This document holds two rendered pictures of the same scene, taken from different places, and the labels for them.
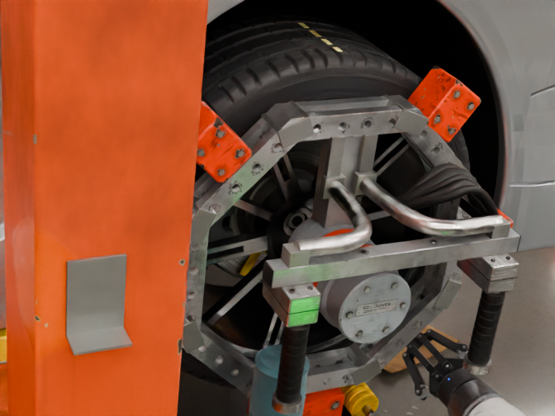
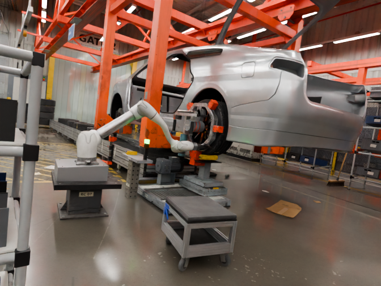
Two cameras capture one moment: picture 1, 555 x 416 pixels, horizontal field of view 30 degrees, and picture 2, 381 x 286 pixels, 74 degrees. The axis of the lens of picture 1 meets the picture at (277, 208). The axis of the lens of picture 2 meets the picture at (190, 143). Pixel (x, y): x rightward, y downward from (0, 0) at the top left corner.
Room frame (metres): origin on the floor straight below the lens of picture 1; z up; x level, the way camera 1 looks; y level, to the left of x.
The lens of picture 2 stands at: (0.93, -3.01, 0.87)
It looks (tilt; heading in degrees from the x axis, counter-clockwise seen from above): 4 degrees down; 80
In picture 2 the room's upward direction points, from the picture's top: 7 degrees clockwise
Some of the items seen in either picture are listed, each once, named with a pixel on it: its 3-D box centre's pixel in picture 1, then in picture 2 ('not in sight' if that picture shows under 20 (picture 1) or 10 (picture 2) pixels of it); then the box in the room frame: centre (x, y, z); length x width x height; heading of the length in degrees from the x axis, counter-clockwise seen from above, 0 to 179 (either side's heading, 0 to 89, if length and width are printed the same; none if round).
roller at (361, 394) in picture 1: (336, 370); (208, 157); (1.66, -0.15, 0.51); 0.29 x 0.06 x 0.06; 27
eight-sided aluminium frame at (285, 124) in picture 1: (326, 253); (199, 126); (1.52, -0.09, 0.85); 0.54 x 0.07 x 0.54; 117
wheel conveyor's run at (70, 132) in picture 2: not in sight; (66, 127); (-1.84, 6.54, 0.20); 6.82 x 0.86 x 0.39; 117
